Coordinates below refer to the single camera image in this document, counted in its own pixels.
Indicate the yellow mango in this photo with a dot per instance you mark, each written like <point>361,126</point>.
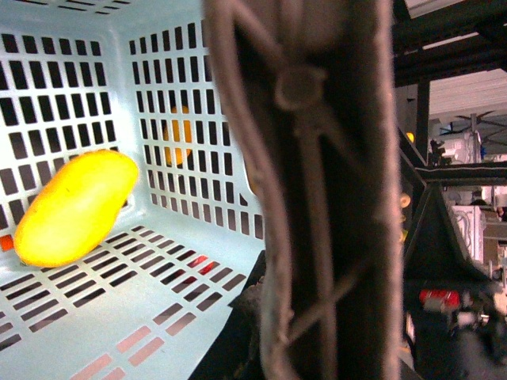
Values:
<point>76,210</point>

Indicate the dark wooden display stand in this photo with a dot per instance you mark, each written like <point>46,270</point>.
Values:
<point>450,326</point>

